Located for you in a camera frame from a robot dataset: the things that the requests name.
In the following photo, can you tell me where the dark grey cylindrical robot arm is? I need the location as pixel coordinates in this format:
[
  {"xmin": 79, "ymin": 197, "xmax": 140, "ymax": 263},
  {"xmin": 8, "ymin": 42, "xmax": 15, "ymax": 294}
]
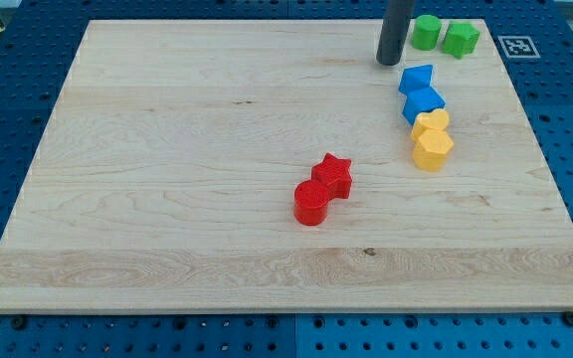
[{"xmin": 376, "ymin": 0, "xmax": 416, "ymax": 66}]

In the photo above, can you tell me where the light wooden board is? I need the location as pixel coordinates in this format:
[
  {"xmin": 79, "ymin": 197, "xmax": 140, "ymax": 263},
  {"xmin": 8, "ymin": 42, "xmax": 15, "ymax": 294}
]
[{"xmin": 0, "ymin": 20, "xmax": 573, "ymax": 314}]

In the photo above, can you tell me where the red cylinder block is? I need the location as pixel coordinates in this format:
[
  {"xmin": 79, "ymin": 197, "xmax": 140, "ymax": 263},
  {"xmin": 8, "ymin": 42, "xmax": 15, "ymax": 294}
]
[{"xmin": 293, "ymin": 179, "xmax": 330, "ymax": 226}]

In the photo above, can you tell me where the red star block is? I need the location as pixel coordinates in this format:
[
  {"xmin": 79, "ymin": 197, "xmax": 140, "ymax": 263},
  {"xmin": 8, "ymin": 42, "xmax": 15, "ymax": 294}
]
[{"xmin": 311, "ymin": 153, "xmax": 352, "ymax": 199}]

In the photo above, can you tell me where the yellow hexagon block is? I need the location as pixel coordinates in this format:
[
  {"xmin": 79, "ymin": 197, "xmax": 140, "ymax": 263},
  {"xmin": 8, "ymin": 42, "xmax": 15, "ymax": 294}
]
[{"xmin": 412, "ymin": 129, "xmax": 455, "ymax": 172}]

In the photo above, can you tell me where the blue cube block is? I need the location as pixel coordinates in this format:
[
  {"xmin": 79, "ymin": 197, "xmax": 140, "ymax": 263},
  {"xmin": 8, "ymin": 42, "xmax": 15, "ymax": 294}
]
[{"xmin": 402, "ymin": 87, "xmax": 446, "ymax": 125}]

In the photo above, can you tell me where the yellow heart block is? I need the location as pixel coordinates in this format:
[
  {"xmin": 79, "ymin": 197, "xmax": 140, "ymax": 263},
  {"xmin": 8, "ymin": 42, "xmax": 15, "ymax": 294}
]
[{"xmin": 410, "ymin": 108, "xmax": 450, "ymax": 141}]

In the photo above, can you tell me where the blue triangular prism block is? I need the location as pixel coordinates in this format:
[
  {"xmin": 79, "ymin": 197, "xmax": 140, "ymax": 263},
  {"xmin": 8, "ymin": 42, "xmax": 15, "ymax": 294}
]
[{"xmin": 398, "ymin": 65, "xmax": 433, "ymax": 94}]

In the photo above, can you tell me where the green cylinder block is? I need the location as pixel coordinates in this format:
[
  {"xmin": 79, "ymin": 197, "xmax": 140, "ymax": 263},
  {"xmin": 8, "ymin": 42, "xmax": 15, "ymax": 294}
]
[{"xmin": 411, "ymin": 15, "xmax": 442, "ymax": 51}]

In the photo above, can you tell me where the white fiducial marker tag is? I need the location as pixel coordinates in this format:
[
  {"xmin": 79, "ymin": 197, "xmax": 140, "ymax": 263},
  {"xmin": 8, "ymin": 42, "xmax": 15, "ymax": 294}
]
[{"xmin": 497, "ymin": 35, "xmax": 540, "ymax": 59}]

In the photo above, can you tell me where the black bolt front left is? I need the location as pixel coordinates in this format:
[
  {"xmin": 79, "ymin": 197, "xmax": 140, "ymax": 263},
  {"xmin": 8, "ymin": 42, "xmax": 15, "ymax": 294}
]
[{"xmin": 10, "ymin": 315, "xmax": 28, "ymax": 331}]

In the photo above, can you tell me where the black bolt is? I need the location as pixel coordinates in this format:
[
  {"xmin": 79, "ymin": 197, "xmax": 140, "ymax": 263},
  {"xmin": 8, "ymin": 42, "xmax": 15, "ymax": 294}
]
[
  {"xmin": 562, "ymin": 311, "xmax": 573, "ymax": 327},
  {"xmin": 10, "ymin": 315, "xmax": 28, "ymax": 331}
]

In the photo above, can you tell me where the black bolt front right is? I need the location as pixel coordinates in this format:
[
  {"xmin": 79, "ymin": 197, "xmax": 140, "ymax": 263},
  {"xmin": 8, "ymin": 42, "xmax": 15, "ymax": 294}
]
[{"xmin": 562, "ymin": 311, "xmax": 573, "ymax": 327}]

